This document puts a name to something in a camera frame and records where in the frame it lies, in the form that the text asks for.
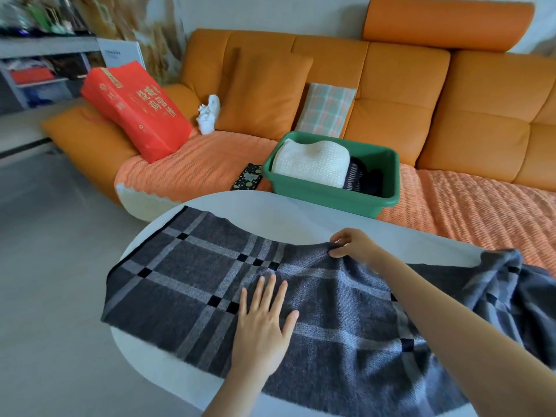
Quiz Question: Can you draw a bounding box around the person's left hand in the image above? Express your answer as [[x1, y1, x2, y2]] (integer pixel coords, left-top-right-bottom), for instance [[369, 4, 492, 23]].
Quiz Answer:
[[231, 274, 300, 379]]

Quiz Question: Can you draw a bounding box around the person's right hand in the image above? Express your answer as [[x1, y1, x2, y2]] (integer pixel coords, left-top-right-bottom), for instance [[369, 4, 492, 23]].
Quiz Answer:
[[328, 228, 388, 268]]

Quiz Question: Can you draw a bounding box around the grey plaid scarf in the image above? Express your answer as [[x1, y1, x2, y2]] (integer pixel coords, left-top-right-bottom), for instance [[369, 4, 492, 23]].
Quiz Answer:
[[101, 206, 556, 417]]

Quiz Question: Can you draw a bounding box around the person's left forearm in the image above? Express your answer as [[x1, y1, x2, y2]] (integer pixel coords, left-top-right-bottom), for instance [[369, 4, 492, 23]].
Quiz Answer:
[[201, 367, 272, 417]]

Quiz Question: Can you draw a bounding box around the person's right forearm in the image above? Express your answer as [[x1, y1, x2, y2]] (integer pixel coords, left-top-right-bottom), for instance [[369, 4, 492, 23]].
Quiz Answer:
[[373, 251, 556, 417]]

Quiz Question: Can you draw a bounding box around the green plastic basin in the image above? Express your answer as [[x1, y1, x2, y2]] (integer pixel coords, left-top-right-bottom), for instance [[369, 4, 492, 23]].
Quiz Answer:
[[262, 131, 401, 220]]

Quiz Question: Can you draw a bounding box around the dark striped folded cloth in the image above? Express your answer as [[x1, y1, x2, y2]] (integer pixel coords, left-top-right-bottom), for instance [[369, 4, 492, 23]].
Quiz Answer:
[[343, 157, 385, 197]]

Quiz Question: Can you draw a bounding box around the white knitted folded cloth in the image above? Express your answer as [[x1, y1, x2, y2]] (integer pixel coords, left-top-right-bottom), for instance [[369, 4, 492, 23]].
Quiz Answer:
[[271, 139, 351, 189]]

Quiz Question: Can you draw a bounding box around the black patterned phone case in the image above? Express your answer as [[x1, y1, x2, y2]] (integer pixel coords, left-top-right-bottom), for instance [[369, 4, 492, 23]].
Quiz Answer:
[[230, 163, 264, 191]]

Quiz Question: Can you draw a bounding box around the orange textured sofa cover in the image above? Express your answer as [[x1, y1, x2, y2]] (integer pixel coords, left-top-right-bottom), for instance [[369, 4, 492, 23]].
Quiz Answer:
[[416, 168, 556, 276], [114, 129, 437, 235]]

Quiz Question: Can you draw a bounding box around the green pink plaid cushion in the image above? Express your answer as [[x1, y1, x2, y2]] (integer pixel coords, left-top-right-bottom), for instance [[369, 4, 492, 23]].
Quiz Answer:
[[295, 83, 358, 138]]

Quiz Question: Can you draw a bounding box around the orange square cushion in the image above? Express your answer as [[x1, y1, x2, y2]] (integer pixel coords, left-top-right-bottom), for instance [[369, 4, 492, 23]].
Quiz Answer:
[[215, 47, 314, 141]]

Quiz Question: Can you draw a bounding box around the small white crumpled cloth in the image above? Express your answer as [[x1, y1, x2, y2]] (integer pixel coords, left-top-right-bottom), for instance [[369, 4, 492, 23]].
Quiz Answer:
[[196, 94, 221, 136]]

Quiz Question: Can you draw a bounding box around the orange leather sofa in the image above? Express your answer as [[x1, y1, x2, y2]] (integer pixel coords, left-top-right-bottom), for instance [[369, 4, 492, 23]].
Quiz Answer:
[[42, 28, 556, 204]]

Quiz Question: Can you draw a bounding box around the red printed package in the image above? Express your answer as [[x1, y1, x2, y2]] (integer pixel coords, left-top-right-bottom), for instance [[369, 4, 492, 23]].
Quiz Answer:
[[81, 61, 193, 164]]

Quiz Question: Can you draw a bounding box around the orange sofa headrest bolster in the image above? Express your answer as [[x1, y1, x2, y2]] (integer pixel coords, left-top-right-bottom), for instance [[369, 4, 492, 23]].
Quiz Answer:
[[362, 0, 536, 53]]

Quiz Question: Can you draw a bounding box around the white flat box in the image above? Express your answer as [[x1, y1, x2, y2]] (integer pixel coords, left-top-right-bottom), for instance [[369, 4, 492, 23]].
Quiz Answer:
[[96, 38, 147, 70]]

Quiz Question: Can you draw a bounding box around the dried pampas grass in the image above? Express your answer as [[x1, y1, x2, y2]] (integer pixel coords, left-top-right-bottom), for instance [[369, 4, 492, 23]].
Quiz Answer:
[[72, 0, 188, 85]]

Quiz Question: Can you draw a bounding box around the red box in shelf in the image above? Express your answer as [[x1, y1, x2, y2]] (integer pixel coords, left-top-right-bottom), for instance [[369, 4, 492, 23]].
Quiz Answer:
[[10, 67, 56, 85]]

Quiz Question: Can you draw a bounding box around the grey storage shelf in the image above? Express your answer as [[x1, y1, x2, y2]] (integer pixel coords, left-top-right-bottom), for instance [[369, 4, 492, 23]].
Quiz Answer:
[[0, 36, 106, 114]]

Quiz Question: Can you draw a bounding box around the group of bottles on shelf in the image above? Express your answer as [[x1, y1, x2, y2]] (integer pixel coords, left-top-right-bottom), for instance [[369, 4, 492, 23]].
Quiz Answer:
[[0, 0, 89, 37]]

